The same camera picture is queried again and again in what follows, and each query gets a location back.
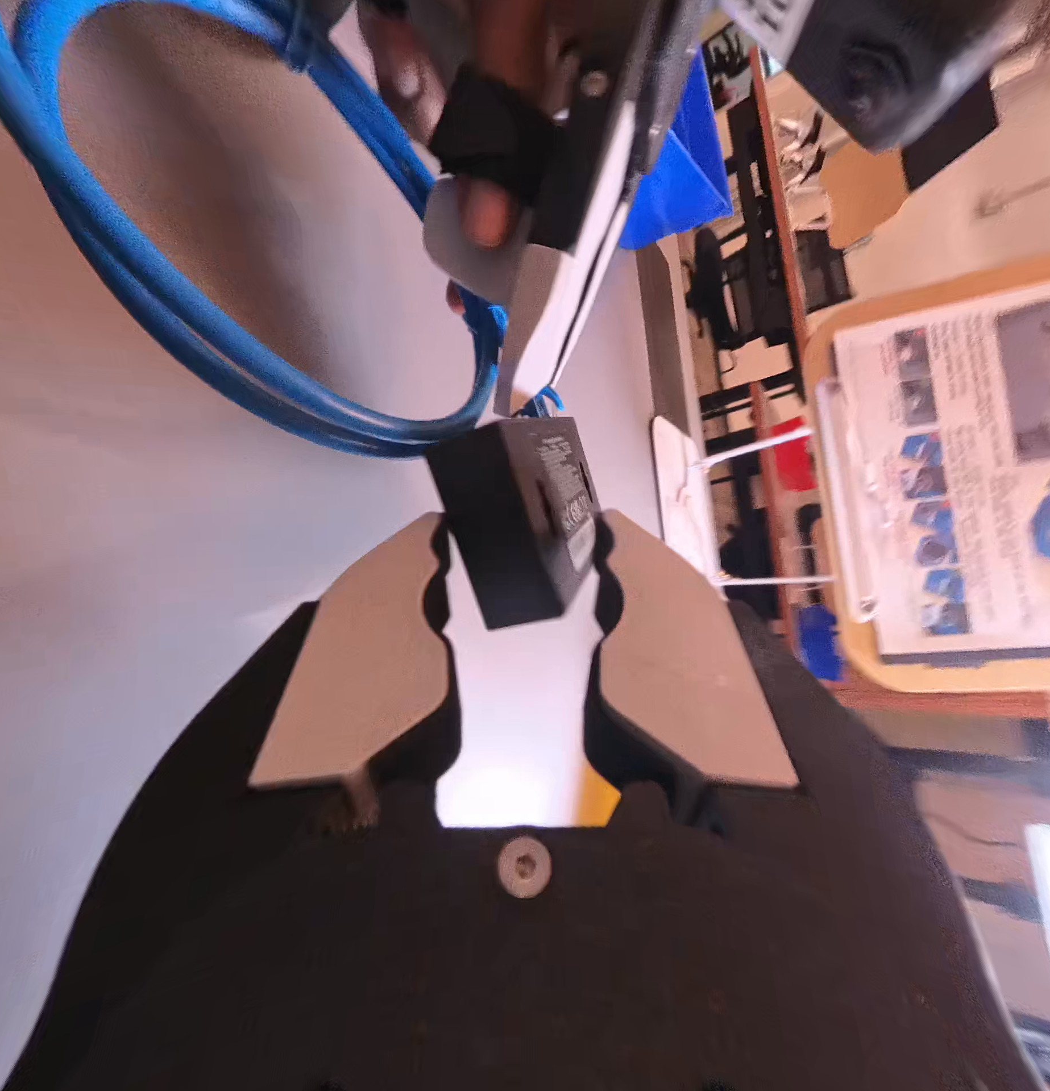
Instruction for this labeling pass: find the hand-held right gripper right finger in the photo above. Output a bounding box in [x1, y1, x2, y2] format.
[583, 508, 800, 789]

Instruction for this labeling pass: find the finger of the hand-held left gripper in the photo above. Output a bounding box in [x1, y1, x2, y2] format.
[422, 102, 638, 419]

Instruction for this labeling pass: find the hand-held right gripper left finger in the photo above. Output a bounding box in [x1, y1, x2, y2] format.
[246, 511, 462, 789]

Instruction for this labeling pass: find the black network adapter box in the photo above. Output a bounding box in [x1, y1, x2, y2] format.
[425, 415, 604, 632]

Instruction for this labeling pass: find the blue ethernet cable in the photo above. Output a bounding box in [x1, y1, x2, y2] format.
[0, 0, 568, 459]

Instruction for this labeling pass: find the person's left hand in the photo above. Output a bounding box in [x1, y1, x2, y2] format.
[358, 0, 577, 250]

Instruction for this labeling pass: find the small blue object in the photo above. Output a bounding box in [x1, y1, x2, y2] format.
[793, 605, 847, 683]

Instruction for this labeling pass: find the blue plastic bin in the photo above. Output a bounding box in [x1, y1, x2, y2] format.
[619, 47, 734, 250]

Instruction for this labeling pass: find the black office chair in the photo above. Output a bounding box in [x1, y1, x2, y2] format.
[687, 85, 852, 359]

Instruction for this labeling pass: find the red object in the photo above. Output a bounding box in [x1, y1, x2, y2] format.
[772, 418, 817, 493]

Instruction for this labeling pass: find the printed sheet in clear stand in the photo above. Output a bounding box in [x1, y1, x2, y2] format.
[819, 281, 1050, 666]

